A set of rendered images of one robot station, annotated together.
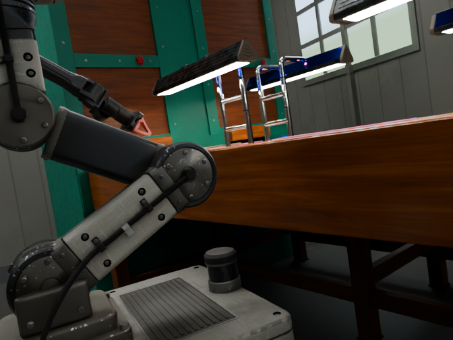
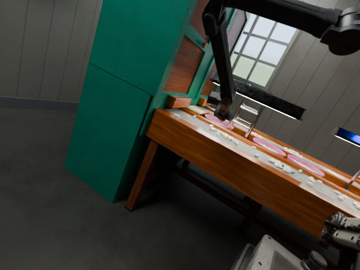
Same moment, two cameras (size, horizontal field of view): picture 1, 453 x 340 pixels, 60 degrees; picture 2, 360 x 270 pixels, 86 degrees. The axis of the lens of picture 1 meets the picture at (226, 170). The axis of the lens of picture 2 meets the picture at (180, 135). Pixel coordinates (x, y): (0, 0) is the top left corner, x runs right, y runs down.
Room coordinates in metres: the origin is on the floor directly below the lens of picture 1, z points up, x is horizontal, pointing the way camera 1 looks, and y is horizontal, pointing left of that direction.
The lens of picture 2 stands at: (0.68, 1.09, 1.05)
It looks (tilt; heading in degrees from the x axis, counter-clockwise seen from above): 18 degrees down; 325
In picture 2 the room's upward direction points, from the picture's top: 24 degrees clockwise
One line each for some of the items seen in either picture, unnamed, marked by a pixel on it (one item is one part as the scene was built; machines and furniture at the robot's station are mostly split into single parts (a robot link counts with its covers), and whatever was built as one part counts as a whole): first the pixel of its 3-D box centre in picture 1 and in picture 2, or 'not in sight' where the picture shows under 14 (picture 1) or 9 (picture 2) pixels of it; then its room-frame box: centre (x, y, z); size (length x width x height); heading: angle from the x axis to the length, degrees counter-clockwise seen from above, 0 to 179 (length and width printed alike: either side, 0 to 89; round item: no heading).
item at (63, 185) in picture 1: (187, 210); (153, 126); (2.34, 0.27, 0.42); 1.36 x 0.55 x 0.84; 128
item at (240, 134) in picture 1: (248, 132); (205, 101); (2.29, -0.16, 0.83); 0.30 x 0.06 x 0.07; 128
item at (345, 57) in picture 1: (292, 71); not in sight; (1.90, -0.38, 1.08); 0.62 x 0.08 x 0.07; 38
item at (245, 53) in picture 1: (195, 71); (255, 94); (1.56, 0.06, 1.08); 0.62 x 0.08 x 0.07; 38
